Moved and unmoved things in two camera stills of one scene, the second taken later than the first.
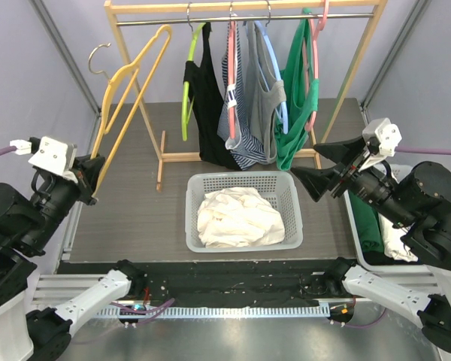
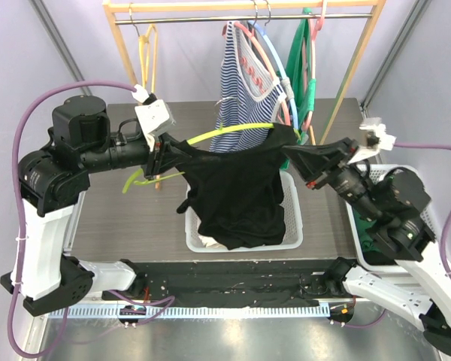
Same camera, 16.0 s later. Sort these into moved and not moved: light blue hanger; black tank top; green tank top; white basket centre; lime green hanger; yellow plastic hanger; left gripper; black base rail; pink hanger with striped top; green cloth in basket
Moved: pink hanger with striped top; lime green hanger; yellow plastic hanger; black tank top; left gripper; light blue hanger
Not moved: green cloth in basket; black base rail; green tank top; white basket centre
